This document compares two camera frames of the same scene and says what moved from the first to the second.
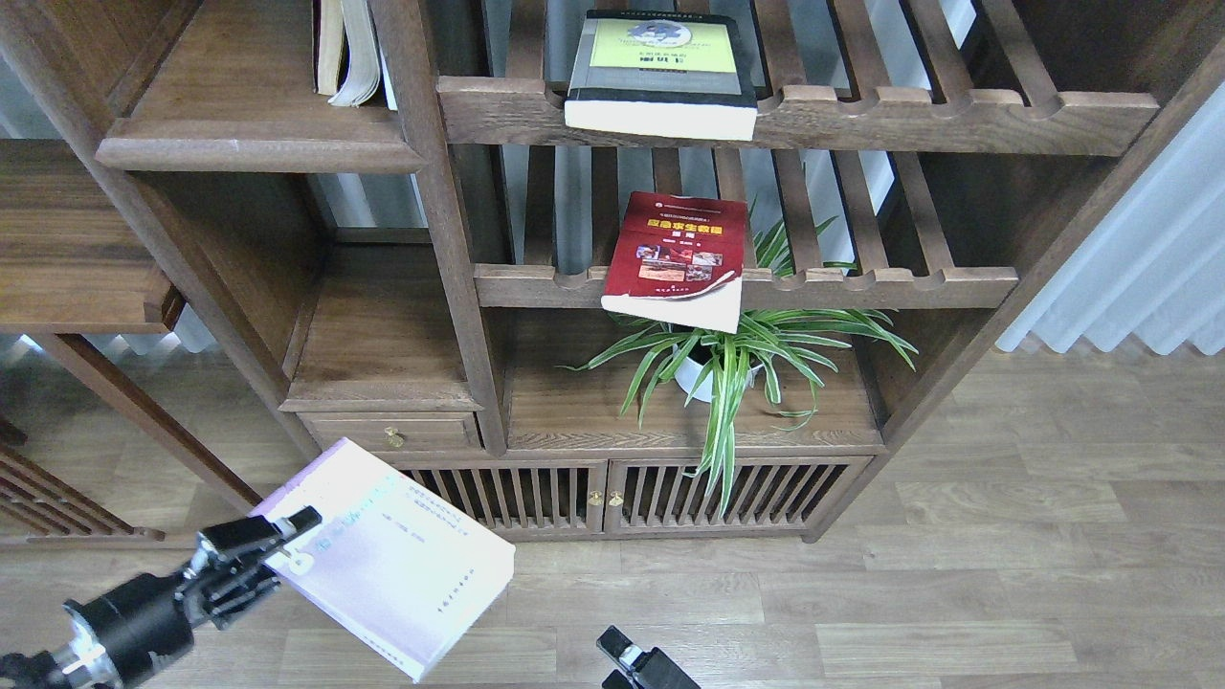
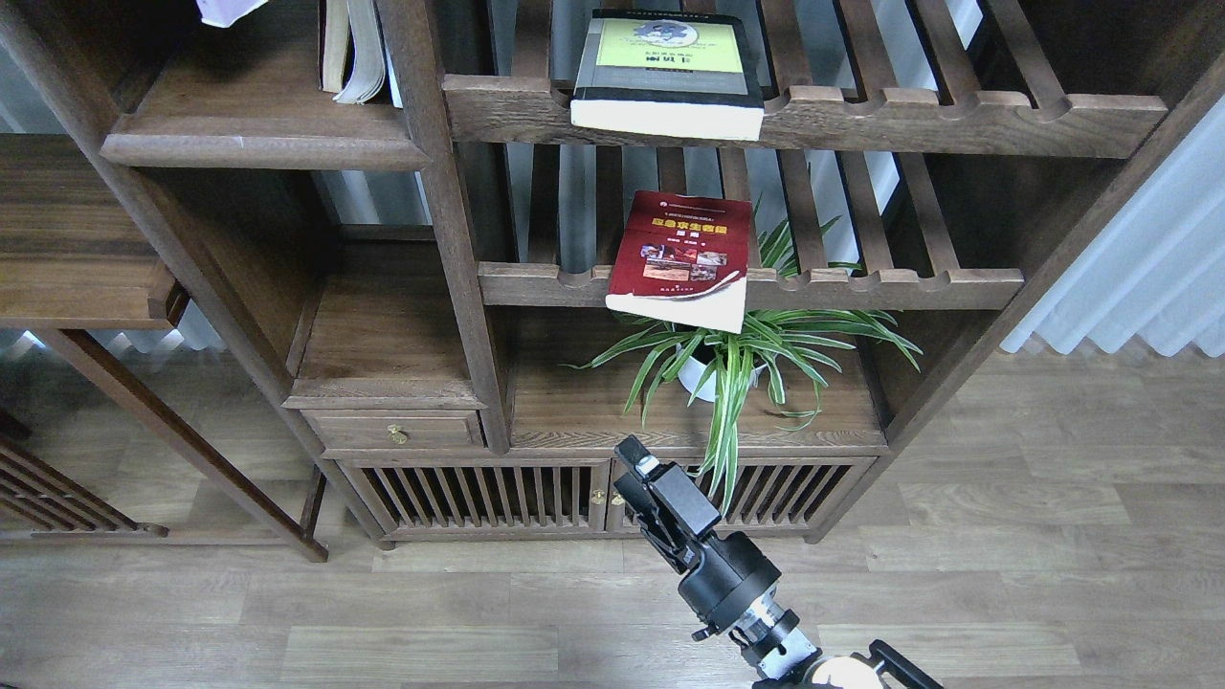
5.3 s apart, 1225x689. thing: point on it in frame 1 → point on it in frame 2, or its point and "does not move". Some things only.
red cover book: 679,261 does not move
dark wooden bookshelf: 670,270 does not move
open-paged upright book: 363,77 does not move
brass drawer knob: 395,437 does not move
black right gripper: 651,670 → 721,577
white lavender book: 396,567 → 226,12
